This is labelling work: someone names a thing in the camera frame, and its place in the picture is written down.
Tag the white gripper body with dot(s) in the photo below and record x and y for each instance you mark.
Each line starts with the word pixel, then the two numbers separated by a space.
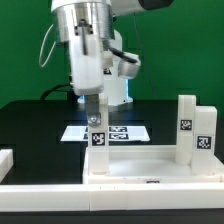
pixel 88 60

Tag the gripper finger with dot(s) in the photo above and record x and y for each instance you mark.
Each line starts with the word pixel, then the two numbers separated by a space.
pixel 92 110

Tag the white desk tabletop panel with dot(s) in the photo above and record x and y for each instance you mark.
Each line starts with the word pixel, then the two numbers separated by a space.
pixel 144 165

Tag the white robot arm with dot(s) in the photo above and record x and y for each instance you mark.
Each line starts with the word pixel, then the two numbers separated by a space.
pixel 95 17

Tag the fiducial marker sheet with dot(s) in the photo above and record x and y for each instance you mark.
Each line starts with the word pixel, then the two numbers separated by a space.
pixel 116 133

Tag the white L-shaped obstacle fence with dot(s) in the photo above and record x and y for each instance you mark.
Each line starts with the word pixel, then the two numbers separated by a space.
pixel 105 197

